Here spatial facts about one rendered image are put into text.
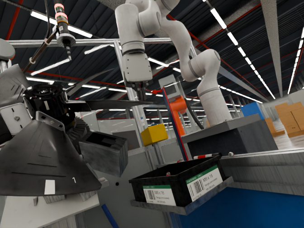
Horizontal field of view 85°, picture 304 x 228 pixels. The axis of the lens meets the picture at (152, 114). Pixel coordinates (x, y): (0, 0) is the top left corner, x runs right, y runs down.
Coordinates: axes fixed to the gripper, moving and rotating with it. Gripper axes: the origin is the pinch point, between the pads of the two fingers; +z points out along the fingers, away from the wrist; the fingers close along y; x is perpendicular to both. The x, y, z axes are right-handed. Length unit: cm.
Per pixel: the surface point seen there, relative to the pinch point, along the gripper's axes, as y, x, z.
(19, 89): 40.7, -18.6, -10.3
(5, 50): 59, -83, -49
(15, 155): 34.9, 16.6, 9.0
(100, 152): 17.9, -0.6, 16.6
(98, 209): 22, -61, 67
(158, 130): -15.4, -24.7, 18.3
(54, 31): 25.0, -19.5, -32.3
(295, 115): -667, -286, 129
